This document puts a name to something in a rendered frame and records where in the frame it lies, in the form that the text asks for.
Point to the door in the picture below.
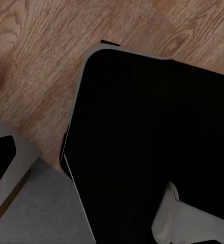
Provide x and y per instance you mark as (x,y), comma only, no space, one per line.
(13,194)

